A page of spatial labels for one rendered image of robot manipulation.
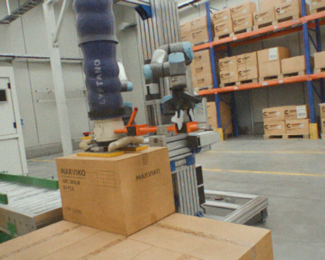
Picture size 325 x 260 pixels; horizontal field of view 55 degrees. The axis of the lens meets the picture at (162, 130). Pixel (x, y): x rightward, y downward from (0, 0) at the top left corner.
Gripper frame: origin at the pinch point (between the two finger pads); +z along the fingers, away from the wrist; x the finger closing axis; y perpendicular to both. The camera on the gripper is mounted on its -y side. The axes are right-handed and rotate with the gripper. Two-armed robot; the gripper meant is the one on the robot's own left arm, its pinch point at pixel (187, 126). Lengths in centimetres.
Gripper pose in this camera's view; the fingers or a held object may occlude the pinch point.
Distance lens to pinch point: 151.3
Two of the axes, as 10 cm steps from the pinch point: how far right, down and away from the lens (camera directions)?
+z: 1.1, 9.9, 0.6
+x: -6.7, 1.2, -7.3
